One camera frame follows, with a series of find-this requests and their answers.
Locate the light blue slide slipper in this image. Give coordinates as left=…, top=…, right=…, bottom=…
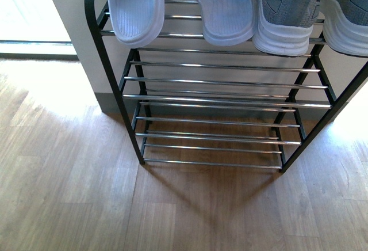
left=198, top=0, right=255, bottom=46

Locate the grey sneaker navy collar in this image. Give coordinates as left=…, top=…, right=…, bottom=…
left=252, top=0, right=320, bottom=56

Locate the dark window frame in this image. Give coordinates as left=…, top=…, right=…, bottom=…
left=1, top=40, right=79, bottom=61

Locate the black metal shoe rack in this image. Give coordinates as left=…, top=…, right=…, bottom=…
left=84, top=0, right=367, bottom=172

